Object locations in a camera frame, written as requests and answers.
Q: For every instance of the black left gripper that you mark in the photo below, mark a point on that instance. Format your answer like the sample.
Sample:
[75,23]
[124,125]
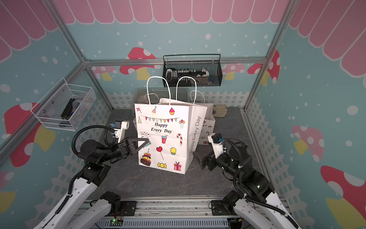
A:
[129,147]

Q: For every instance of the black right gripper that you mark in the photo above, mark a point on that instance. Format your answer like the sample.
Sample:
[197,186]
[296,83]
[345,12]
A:
[205,160]

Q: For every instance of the white paper gift bag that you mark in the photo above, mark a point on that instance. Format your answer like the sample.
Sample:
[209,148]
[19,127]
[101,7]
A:
[173,128]

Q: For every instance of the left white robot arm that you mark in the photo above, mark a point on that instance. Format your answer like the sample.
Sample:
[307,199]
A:
[94,172]

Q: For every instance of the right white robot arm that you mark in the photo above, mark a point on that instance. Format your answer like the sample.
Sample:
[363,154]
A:
[254,198]

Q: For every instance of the back right white gift bag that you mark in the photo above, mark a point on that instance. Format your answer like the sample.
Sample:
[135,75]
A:
[209,121]

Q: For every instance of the clear plastic storage box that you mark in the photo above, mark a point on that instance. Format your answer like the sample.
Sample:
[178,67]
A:
[155,93]

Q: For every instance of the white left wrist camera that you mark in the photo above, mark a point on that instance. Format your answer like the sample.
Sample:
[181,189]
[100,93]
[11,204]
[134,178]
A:
[119,130]

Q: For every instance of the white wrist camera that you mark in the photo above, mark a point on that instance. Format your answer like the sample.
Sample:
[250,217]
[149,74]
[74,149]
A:
[119,130]
[215,140]

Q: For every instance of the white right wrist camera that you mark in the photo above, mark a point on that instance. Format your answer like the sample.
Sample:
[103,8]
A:
[215,140]

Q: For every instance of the metal base rail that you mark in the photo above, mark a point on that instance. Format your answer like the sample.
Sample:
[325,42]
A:
[191,212]

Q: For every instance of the white wire wall basket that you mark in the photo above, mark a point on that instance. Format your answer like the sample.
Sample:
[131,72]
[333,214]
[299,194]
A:
[65,106]

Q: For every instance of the black wire mesh wall basket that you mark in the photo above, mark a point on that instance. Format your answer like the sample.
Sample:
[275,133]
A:
[190,70]

